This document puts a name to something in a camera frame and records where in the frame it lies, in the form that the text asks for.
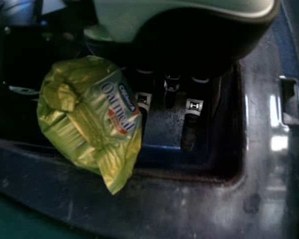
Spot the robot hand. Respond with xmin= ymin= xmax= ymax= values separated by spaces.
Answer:
xmin=0 ymin=0 xmax=281 ymax=153

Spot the yellow-green biscuit packet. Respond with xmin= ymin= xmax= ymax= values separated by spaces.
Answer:
xmin=36 ymin=55 xmax=143 ymax=196

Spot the blue plastic bin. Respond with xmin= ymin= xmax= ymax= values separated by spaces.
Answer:
xmin=0 ymin=0 xmax=299 ymax=239

